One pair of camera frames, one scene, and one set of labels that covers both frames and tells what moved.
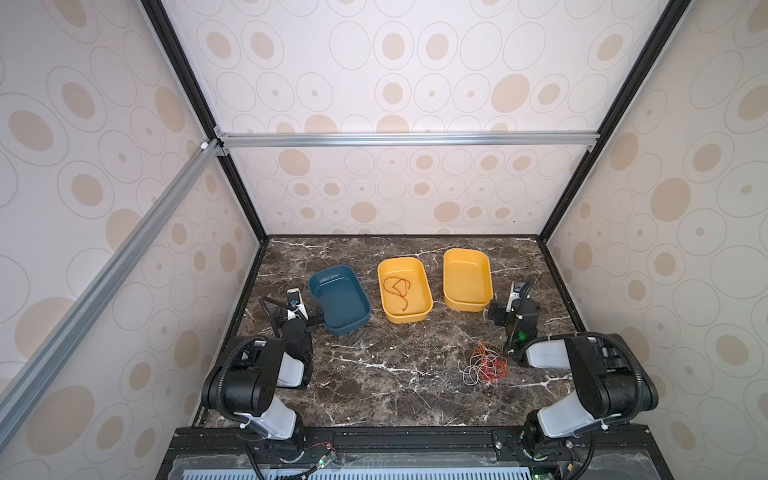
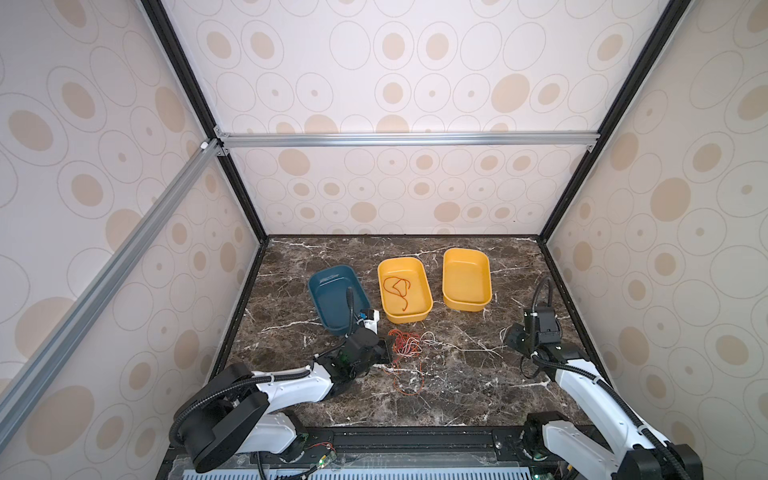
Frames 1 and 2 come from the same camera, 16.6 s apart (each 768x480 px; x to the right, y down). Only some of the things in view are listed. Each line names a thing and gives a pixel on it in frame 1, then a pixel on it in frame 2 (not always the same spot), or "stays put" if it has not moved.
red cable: (492, 369) to (405, 344)
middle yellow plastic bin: (404, 290) stays put
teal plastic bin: (342, 300) stays put
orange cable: (479, 350) to (406, 344)
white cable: (476, 371) to (410, 346)
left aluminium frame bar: (29, 374) stays put
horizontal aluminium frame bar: (404, 139) stays put
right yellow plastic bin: (467, 283) stays put
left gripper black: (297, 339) to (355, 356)
